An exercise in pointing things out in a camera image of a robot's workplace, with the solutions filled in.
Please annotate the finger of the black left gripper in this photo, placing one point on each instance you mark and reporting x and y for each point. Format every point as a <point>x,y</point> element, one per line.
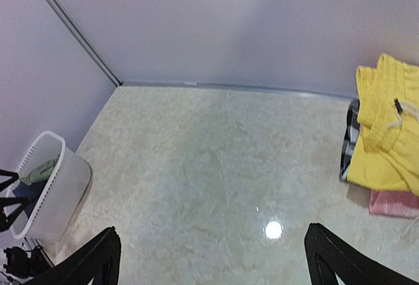
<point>11,208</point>
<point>12,178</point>

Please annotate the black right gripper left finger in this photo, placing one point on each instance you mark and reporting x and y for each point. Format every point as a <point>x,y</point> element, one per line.
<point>97,262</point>

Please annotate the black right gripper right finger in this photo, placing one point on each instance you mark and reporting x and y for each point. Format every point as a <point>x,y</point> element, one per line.
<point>330,259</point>

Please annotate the yellow shorts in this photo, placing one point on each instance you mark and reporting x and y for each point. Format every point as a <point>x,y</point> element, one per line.
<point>386,160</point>

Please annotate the white laundry basket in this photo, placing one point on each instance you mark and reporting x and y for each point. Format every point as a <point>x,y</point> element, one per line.
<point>48,219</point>

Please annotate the navy blue garment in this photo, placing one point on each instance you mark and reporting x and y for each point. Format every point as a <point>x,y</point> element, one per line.
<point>32,192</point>

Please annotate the olive green garment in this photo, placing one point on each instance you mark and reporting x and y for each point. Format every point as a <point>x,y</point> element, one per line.
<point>40,173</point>

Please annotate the pink folded garment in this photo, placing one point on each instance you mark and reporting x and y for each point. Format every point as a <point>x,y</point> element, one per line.
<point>399,204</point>

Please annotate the black white patterned garment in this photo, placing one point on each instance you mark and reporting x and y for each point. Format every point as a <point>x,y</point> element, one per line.
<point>350,139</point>

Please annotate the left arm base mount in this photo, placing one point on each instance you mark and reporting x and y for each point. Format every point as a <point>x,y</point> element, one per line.
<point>26,263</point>

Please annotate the white shorts drawstring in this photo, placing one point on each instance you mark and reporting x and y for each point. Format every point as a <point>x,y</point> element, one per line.
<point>402,108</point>

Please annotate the left aluminium corner post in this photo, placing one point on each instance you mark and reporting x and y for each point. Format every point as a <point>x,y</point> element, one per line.
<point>83,41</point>

